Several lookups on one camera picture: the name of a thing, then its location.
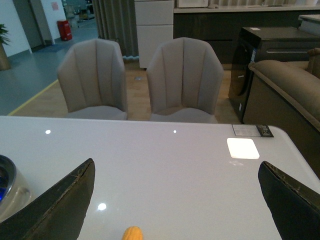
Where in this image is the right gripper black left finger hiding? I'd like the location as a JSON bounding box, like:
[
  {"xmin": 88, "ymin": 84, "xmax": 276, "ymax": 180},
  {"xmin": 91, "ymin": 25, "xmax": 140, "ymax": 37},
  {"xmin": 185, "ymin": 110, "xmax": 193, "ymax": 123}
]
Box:
[{"xmin": 0, "ymin": 158, "xmax": 95, "ymax": 240}]

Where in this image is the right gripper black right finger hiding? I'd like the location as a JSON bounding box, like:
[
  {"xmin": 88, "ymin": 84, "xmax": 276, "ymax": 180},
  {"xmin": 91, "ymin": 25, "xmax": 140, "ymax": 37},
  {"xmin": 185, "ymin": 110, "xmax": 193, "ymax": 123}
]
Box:
[{"xmin": 258, "ymin": 161, "xmax": 320, "ymax": 240}]

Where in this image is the yellow corn cob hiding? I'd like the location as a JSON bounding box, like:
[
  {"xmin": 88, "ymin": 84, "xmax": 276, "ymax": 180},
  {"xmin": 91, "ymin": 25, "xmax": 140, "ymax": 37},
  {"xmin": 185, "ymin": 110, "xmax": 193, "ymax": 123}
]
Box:
[{"xmin": 122, "ymin": 226, "xmax": 144, "ymax": 240}]

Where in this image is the white electric cooking pot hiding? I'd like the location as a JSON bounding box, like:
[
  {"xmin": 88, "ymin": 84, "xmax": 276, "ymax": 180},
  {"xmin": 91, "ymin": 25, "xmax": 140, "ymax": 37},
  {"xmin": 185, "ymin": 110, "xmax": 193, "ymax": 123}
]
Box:
[{"xmin": 0, "ymin": 155, "xmax": 34, "ymax": 222}]

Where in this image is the table label sticker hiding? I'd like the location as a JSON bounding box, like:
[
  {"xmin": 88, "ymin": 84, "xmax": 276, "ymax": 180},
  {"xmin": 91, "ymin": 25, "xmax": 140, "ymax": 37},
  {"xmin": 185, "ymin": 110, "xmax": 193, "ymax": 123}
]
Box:
[{"xmin": 232, "ymin": 124, "xmax": 274, "ymax": 138}]

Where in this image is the brown sofa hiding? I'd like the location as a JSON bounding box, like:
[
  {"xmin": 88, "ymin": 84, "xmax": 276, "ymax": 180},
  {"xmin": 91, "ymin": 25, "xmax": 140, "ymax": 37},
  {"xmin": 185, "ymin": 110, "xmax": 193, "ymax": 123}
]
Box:
[{"xmin": 243, "ymin": 48, "xmax": 320, "ymax": 176}]

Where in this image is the left beige upholstered chair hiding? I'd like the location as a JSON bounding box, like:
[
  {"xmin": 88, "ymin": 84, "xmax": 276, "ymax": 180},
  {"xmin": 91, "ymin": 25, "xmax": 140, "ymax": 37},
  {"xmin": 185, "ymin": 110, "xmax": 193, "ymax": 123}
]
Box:
[{"xmin": 57, "ymin": 38, "xmax": 128, "ymax": 120}]

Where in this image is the beige upholstered chair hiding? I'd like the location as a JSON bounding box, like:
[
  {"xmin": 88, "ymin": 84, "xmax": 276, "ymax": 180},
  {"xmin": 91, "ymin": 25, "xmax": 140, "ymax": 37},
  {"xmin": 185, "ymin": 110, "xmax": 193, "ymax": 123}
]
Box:
[
  {"xmin": 146, "ymin": 37, "xmax": 224, "ymax": 124},
  {"xmin": 57, "ymin": 38, "xmax": 128, "ymax": 120}
]

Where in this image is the potted green plant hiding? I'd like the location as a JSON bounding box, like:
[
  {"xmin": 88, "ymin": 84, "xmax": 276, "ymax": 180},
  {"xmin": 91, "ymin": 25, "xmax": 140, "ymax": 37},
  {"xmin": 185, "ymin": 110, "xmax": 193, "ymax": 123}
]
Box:
[{"xmin": 0, "ymin": 23, "xmax": 11, "ymax": 71}]

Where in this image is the black washing machine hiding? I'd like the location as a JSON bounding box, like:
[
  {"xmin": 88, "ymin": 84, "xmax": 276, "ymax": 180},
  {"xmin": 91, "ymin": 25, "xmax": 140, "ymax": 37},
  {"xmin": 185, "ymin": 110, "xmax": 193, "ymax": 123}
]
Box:
[{"xmin": 228, "ymin": 26, "xmax": 320, "ymax": 124}]

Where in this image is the right beige upholstered chair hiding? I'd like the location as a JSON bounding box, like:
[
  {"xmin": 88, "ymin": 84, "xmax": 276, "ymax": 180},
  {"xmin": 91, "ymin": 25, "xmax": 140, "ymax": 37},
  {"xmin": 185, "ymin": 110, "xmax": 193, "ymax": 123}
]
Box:
[{"xmin": 146, "ymin": 37, "xmax": 224, "ymax": 124}]

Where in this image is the red bin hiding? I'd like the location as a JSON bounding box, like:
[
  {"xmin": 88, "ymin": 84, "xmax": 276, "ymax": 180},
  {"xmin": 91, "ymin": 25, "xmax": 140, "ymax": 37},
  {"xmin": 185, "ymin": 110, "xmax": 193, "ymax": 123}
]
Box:
[{"xmin": 57, "ymin": 19, "xmax": 72, "ymax": 41}]

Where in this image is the dark kitchen counter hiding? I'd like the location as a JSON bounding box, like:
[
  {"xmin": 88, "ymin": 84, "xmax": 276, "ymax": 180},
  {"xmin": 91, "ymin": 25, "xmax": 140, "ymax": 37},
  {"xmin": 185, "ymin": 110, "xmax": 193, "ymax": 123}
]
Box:
[{"xmin": 173, "ymin": 4, "xmax": 320, "ymax": 65}]

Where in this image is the grey curtain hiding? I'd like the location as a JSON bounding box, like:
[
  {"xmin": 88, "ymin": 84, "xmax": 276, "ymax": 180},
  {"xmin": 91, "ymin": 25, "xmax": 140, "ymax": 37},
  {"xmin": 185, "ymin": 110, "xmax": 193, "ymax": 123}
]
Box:
[{"xmin": 92, "ymin": 0, "xmax": 139, "ymax": 57}]

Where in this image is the white drawer cabinet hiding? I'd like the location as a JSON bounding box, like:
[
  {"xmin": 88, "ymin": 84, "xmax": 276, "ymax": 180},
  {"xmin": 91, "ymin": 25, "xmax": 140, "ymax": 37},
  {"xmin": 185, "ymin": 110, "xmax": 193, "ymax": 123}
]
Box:
[{"xmin": 134, "ymin": 0, "xmax": 174, "ymax": 69}]

